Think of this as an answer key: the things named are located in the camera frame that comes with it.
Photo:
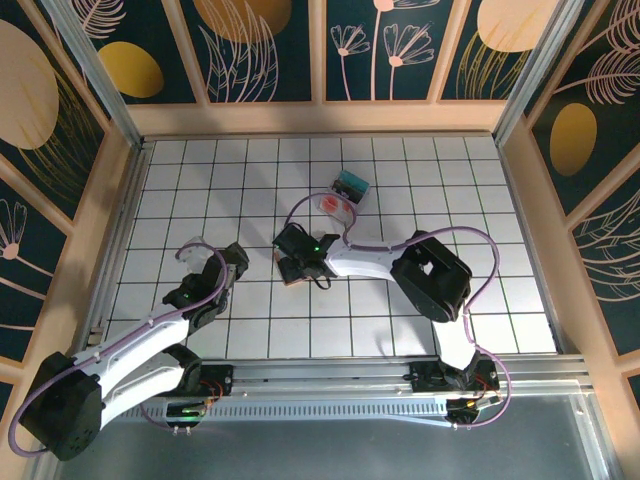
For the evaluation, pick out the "white card red circles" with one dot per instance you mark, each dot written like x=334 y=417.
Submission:
x=334 y=206

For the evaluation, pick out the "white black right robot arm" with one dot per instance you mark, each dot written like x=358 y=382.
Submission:
x=365 y=260

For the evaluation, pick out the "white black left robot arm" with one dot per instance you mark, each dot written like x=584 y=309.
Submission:
x=140 y=340

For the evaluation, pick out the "dark printed card stack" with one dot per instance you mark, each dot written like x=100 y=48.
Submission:
x=347 y=191

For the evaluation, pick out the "teal card stack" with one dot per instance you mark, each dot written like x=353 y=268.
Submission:
x=355 y=181

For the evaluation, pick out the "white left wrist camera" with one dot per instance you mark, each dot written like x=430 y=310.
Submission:
x=195 y=255

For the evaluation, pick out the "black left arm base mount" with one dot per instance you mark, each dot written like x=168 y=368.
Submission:
x=220 y=375

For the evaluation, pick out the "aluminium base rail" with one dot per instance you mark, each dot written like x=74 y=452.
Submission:
x=320 y=372

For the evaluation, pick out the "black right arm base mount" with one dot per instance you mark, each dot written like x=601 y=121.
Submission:
x=425 y=375

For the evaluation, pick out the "dark floral wall panel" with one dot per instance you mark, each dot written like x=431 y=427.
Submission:
x=20 y=280
x=475 y=60
x=360 y=75
x=40 y=75
x=160 y=50
x=240 y=60
x=600 y=100
x=610 y=260

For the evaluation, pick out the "grey metal base plate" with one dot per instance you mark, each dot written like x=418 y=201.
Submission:
x=320 y=450

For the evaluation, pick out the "aluminium frame post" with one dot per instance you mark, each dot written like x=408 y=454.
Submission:
x=100 y=75
x=536 y=67

